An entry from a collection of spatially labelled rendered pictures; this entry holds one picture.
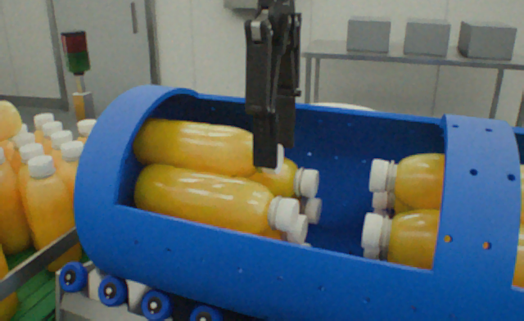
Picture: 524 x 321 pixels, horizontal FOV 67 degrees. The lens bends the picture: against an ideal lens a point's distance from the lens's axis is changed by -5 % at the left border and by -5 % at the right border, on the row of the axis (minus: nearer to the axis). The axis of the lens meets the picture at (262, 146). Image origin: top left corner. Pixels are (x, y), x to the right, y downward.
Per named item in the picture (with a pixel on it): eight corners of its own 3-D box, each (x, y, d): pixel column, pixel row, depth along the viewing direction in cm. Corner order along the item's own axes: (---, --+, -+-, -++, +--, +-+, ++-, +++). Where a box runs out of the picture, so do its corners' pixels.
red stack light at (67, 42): (76, 53, 99) (74, 37, 98) (56, 52, 101) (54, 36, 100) (93, 49, 105) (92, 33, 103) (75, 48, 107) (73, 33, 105)
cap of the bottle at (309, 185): (298, 184, 56) (311, 187, 55) (305, 163, 58) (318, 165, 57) (300, 201, 58) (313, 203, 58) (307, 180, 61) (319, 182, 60)
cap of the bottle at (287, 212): (282, 225, 51) (296, 228, 50) (273, 233, 47) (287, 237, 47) (286, 194, 50) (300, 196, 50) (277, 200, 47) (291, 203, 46)
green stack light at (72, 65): (79, 73, 101) (76, 53, 99) (60, 71, 103) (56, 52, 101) (96, 68, 107) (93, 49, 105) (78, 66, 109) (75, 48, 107)
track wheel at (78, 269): (83, 265, 59) (92, 266, 61) (60, 258, 60) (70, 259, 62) (75, 296, 58) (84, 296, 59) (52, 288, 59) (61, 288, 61)
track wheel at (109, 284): (125, 278, 56) (133, 278, 58) (100, 270, 58) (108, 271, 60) (117, 311, 55) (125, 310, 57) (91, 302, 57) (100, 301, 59)
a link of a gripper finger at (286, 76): (261, 15, 47) (265, 11, 48) (271, 96, 54) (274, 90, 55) (293, 16, 46) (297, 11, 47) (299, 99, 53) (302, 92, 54)
